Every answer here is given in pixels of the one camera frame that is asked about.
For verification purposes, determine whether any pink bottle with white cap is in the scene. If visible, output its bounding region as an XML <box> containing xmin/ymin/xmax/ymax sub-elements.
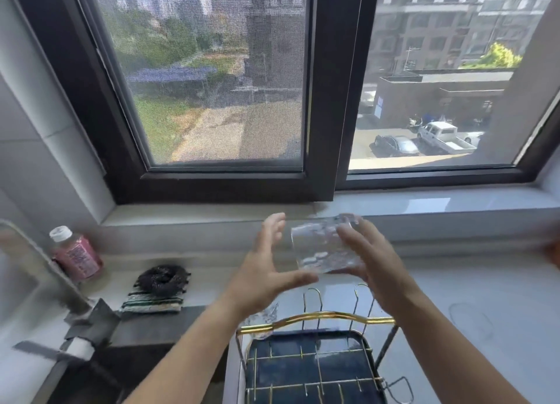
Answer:
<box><xmin>48</xmin><ymin>225</ymin><xmax>104</xmax><ymax>283</ymax></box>

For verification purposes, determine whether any person's right hand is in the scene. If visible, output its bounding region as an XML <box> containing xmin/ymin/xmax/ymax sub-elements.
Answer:
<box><xmin>336</xmin><ymin>218</ymin><xmax>423</xmax><ymax>326</ymax></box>

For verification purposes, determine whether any black steel wool scrubber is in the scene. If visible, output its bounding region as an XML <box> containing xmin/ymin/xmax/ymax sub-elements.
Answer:
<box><xmin>133</xmin><ymin>265</ymin><xmax>192</xmax><ymax>296</ymax></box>

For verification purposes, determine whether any dark window frame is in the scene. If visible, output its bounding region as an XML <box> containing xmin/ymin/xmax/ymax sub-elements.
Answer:
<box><xmin>9</xmin><ymin>0</ymin><xmax>560</xmax><ymax>205</ymax></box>

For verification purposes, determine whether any clear drinking glass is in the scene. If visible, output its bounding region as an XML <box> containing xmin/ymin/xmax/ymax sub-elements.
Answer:
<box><xmin>290</xmin><ymin>214</ymin><xmax>365</xmax><ymax>275</ymax></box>
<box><xmin>242</xmin><ymin>302</ymin><xmax>281</xmax><ymax>341</ymax></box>

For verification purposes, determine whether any white pickup truck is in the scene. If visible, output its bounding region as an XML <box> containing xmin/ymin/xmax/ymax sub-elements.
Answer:
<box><xmin>416</xmin><ymin>121</ymin><xmax>477</xmax><ymax>155</ymax></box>

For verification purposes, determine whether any person's left forearm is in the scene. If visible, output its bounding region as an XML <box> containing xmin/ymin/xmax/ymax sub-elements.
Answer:
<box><xmin>125</xmin><ymin>295</ymin><xmax>260</xmax><ymax>404</ymax></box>

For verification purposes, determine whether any grey mesh window screen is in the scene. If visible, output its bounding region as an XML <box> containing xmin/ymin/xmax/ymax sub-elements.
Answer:
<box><xmin>87</xmin><ymin>0</ymin><xmax>308</xmax><ymax>171</ymax></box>

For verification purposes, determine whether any person's right forearm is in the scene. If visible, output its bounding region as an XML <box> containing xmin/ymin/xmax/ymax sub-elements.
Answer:
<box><xmin>391</xmin><ymin>292</ymin><xmax>523</xmax><ymax>404</ymax></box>

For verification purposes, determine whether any grey metal rack frame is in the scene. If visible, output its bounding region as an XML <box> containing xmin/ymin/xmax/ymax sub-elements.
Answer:
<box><xmin>0</xmin><ymin>218</ymin><xmax>95</xmax><ymax>316</ymax></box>

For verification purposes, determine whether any grey taped faucet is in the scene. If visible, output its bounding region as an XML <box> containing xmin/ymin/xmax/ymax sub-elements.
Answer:
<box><xmin>12</xmin><ymin>298</ymin><xmax>122</xmax><ymax>375</ymax></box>

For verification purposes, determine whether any black car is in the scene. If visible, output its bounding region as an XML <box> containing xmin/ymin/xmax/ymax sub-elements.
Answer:
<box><xmin>374</xmin><ymin>134</ymin><xmax>421</xmax><ymax>158</ymax></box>

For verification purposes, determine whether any person's left hand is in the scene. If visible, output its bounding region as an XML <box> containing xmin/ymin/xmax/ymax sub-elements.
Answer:
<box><xmin>224</xmin><ymin>212</ymin><xmax>320</xmax><ymax>320</ymax></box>

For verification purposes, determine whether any gold wire dish rack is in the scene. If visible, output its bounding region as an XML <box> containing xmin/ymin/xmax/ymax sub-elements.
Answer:
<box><xmin>235</xmin><ymin>285</ymin><xmax>414</xmax><ymax>404</ymax></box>

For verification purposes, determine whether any striped green white dishcloth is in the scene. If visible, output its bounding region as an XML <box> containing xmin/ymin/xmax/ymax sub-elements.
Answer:
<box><xmin>120</xmin><ymin>292</ymin><xmax>184</xmax><ymax>315</ymax></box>

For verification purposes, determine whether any dark blue drip tray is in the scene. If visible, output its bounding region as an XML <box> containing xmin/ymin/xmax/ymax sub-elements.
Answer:
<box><xmin>245</xmin><ymin>329</ymin><xmax>388</xmax><ymax>404</ymax></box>

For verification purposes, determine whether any black kitchen sink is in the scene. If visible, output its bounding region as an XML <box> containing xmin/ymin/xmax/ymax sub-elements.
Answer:
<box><xmin>44</xmin><ymin>305</ymin><xmax>230</xmax><ymax>404</ymax></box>

